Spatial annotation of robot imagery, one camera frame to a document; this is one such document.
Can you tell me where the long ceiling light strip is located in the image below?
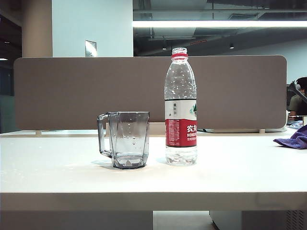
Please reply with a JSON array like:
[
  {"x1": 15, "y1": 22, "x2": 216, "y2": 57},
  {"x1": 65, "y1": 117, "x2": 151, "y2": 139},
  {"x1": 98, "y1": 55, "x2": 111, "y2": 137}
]
[{"x1": 132, "y1": 20, "x2": 307, "y2": 28}]

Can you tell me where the purple cloth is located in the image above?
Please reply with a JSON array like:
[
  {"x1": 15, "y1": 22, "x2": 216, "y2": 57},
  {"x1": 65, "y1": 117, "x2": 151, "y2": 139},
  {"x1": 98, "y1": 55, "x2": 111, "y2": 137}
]
[{"x1": 273, "y1": 124, "x2": 307, "y2": 150}]

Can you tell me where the clear red-label water bottle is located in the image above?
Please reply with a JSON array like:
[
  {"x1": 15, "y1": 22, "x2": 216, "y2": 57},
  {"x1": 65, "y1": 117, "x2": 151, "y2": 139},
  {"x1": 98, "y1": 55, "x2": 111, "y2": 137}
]
[{"x1": 164, "y1": 47, "x2": 198, "y2": 166}]

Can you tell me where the grey transparent plastic mug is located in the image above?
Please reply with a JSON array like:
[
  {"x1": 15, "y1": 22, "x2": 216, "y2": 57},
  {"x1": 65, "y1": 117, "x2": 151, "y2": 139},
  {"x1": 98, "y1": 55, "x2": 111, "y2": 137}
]
[{"x1": 97, "y1": 111, "x2": 150, "y2": 171}]

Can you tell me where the silver wall plaque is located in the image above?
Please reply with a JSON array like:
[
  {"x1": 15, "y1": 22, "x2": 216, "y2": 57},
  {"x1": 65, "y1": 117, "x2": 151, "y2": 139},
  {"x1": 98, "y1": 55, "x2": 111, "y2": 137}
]
[{"x1": 84, "y1": 40, "x2": 97, "y2": 58}]

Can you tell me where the brown desk divider panel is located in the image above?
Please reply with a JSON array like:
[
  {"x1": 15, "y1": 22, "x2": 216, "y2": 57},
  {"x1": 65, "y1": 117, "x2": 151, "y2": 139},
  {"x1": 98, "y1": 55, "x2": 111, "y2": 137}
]
[{"x1": 13, "y1": 55, "x2": 288, "y2": 131}]

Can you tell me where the beige desk cable flap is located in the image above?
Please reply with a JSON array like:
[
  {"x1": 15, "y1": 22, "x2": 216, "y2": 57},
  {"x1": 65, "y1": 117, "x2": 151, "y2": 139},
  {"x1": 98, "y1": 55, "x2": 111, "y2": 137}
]
[{"x1": 148, "y1": 122, "x2": 166, "y2": 136}]

